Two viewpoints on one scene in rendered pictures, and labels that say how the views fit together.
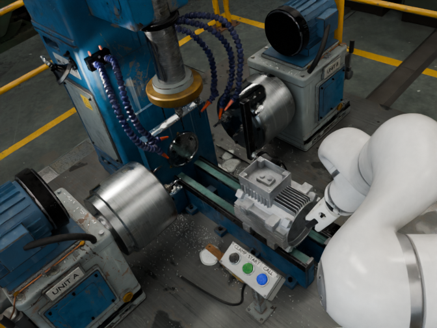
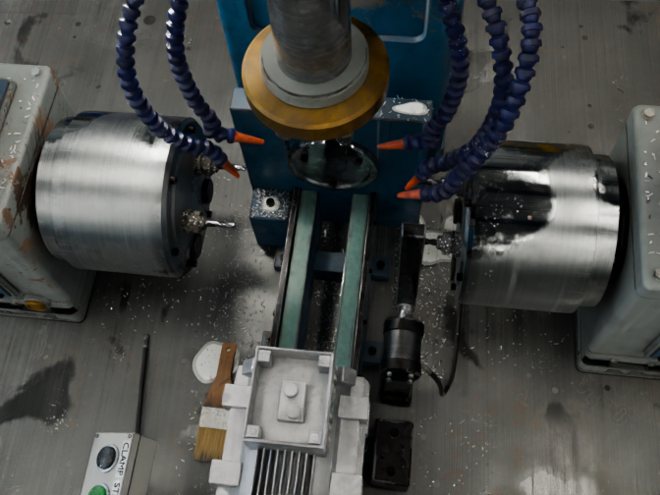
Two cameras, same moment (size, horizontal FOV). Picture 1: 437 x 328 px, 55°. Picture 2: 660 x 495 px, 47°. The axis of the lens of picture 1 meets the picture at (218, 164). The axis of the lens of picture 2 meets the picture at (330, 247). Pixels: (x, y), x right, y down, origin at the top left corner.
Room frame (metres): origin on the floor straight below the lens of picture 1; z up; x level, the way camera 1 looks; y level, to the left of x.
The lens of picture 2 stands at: (0.75, -0.36, 2.07)
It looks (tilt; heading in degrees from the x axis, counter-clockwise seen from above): 65 degrees down; 49
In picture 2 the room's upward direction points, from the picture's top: 7 degrees counter-clockwise
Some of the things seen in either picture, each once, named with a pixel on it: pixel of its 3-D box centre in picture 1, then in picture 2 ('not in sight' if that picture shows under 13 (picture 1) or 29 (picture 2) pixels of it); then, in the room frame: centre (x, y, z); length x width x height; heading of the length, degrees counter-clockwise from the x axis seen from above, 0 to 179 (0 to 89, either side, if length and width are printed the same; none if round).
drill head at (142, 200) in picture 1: (119, 217); (102, 191); (0.90, 0.35, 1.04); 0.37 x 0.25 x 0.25; 127
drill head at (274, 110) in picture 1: (259, 107); (545, 227); (1.30, -0.20, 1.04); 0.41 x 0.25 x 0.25; 127
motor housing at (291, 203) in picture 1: (277, 207); (294, 448); (0.82, -0.15, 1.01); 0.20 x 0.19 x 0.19; 37
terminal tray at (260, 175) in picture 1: (264, 181); (292, 402); (0.85, -0.13, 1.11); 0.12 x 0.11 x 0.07; 37
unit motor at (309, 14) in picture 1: (313, 48); not in sight; (1.46, -0.47, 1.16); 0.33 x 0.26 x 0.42; 127
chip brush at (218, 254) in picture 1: (227, 261); (218, 401); (0.80, 0.04, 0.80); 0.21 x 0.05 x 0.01; 36
